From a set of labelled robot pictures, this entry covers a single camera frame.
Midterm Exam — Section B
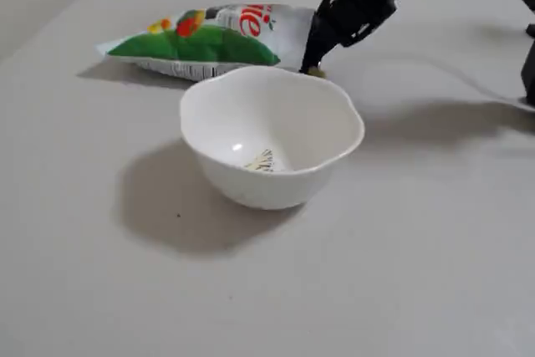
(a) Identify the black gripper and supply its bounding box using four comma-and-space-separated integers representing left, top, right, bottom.
299, 0, 399, 74

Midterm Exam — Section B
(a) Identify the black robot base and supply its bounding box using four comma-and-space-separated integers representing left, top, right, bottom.
521, 22, 535, 108

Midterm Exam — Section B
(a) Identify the veggie straw packet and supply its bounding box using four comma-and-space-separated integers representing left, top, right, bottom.
94, 3, 318, 82

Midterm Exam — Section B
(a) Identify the white ceramic bowl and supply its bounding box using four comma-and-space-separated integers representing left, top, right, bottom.
179, 65, 366, 211

